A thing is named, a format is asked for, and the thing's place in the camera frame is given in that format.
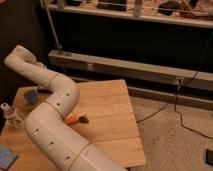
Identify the black power cable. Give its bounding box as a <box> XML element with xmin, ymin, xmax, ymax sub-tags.
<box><xmin>136</xmin><ymin>31</ymin><xmax>213</xmax><ymax>141</ymax></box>

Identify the wooden floor baseboard plank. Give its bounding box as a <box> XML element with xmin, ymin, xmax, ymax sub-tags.
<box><xmin>127</xmin><ymin>85</ymin><xmax>213</xmax><ymax>110</ymax></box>

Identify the orange handled brush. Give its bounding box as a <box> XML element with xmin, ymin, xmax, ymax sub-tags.
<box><xmin>64</xmin><ymin>115</ymin><xmax>89</xmax><ymax>125</ymax></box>

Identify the blue sponge pad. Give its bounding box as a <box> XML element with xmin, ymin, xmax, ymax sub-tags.
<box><xmin>0</xmin><ymin>144</ymin><xmax>18</xmax><ymax>170</ymax></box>

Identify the upper cluttered shelf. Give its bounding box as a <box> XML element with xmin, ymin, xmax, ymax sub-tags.
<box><xmin>41</xmin><ymin>0</ymin><xmax>213</xmax><ymax>29</ymax></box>

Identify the black box on floor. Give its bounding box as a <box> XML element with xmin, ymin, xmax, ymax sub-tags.
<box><xmin>206</xmin><ymin>149</ymin><xmax>213</xmax><ymax>166</ymax></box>

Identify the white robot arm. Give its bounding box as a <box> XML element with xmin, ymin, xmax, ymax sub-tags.
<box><xmin>4</xmin><ymin>45</ymin><xmax>127</xmax><ymax>171</ymax></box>

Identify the lower wooden shelf beam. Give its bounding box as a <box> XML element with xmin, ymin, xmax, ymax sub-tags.
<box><xmin>48</xmin><ymin>50</ymin><xmax>213</xmax><ymax>91</ymax></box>

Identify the clear plastic bottle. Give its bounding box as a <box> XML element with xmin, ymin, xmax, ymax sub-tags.
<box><xmin>0</xmin><ymin>103</ymin><xmax>25</xmax><ymax>129</ymax></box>

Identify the metal vertical pole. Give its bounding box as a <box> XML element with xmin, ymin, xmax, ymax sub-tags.
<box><xmin>42</xmin><ymin>0</ymin><xmax>63</xmax><ymax>53</ymax></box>

